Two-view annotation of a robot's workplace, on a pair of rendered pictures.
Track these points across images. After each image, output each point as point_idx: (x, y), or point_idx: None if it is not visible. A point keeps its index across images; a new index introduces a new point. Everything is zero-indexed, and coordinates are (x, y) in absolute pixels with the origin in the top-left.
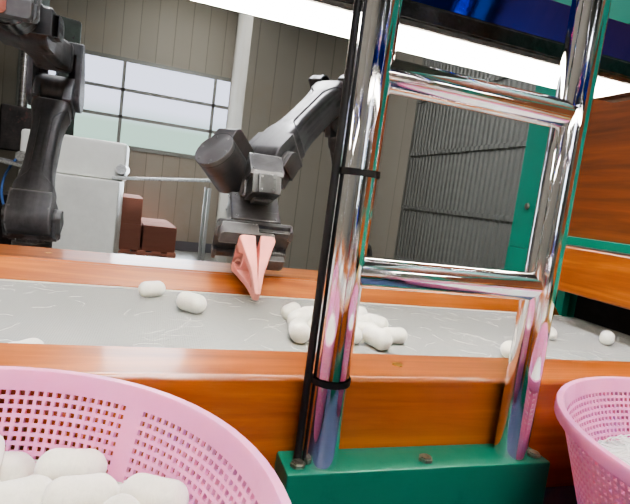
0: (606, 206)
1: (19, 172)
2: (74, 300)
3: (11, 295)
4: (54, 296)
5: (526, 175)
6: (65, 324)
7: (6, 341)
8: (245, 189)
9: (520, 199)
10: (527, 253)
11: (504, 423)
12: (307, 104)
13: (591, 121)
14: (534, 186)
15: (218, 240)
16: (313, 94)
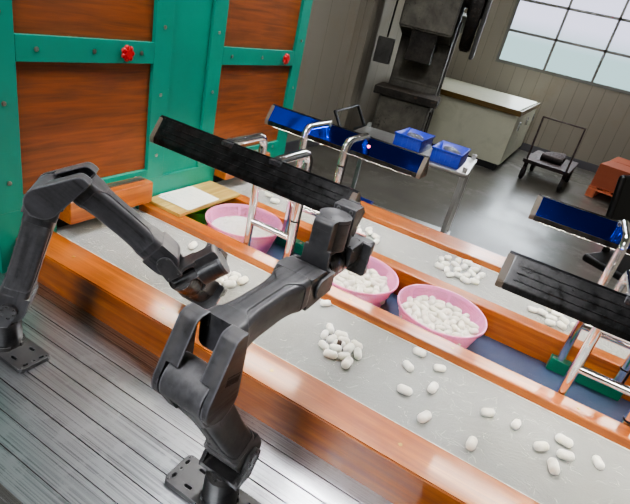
0: (63, 167)
1: (247, 429)
2: (285, 336)
3: (305, 349)
4: (290, 343)
5: (0, 162)
6: (302, 319)
7: (322, 317)
8: None
9: None
10: (252, 215)
11: None
12: (129, 207)
13: (41, 118)
14: (11, 168)
15: (224, 295)
16: (115, 197)
